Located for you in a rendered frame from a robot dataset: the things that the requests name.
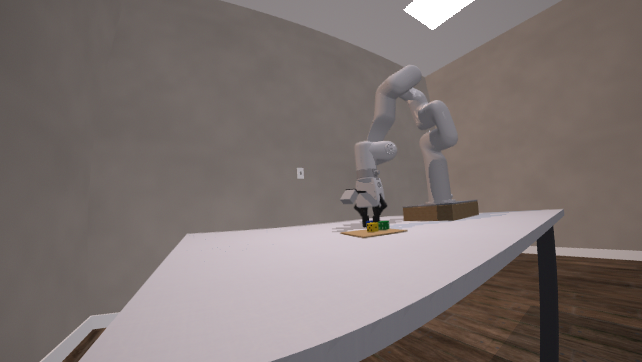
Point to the yellow die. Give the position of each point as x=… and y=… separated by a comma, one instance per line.
x=372, y=227

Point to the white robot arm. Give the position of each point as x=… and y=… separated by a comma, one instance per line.
x=375, y=151

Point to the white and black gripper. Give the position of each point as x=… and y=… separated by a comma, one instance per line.
x=373, y=197

